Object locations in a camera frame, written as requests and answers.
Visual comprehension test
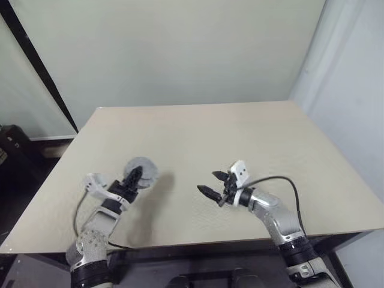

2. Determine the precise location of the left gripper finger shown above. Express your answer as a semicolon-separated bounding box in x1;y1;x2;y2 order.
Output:
122;166;143;192

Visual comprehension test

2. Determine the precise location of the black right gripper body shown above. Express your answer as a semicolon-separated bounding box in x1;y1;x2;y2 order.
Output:
218;172;240;208

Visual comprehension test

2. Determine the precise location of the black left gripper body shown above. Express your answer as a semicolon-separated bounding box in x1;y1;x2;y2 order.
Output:
107;180;139;205

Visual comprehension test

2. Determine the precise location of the grey round motor lid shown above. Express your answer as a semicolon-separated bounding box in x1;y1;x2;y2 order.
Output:
124;156;157;182

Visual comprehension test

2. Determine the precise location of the black equipment case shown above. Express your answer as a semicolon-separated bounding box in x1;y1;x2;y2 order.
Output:
0;124;31;164

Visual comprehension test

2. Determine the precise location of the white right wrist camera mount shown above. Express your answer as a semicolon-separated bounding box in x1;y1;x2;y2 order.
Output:
230;160;250;208

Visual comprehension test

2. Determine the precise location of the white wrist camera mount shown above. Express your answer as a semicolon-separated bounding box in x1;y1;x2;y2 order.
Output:
230;160;250;208
83;172;130;208

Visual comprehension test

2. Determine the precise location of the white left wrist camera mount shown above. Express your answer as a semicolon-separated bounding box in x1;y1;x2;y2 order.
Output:
83;172;130;208

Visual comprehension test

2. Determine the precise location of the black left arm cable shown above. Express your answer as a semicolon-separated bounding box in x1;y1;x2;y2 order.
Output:
73;188;136;250

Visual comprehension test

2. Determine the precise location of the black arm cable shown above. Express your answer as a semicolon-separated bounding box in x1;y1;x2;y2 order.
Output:
239;176;307;238
73;188;136;250

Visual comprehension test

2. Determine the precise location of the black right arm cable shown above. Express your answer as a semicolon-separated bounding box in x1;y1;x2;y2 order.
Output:
239;176;307;238

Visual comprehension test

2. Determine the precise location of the black table frame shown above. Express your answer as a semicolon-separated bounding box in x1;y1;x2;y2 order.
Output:
5;230;364;288

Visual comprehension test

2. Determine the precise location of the black diagonal wall strip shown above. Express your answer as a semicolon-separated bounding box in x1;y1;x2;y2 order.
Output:
0;0;79;134

